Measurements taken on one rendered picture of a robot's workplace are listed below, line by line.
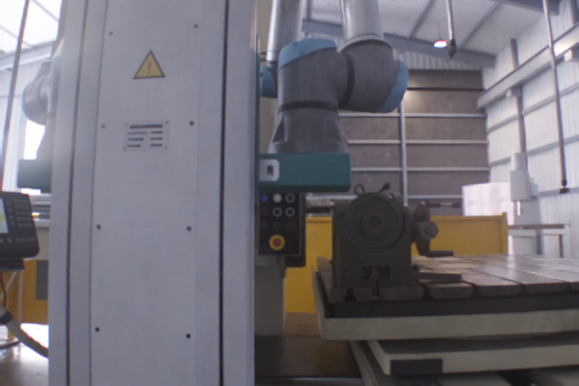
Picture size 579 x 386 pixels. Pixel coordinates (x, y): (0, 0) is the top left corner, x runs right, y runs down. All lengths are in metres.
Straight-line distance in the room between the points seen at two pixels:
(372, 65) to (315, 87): 0.14
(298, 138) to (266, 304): 1.66
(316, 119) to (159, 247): 0.35
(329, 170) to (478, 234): 3.69
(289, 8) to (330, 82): 0.29
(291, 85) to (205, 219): 0.30
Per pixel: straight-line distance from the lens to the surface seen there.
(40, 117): 1.12
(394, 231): 1.44
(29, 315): 4.97
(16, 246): 1.60
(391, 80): 0.89
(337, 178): 0.76
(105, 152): 0.76
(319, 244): 4.07
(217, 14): 0.76
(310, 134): 0.78
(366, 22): 0.96
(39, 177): 0.95
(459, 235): 4.33
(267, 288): 2.34
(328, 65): 0.84
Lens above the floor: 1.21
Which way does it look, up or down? 7 degrees up
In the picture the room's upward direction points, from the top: straight up
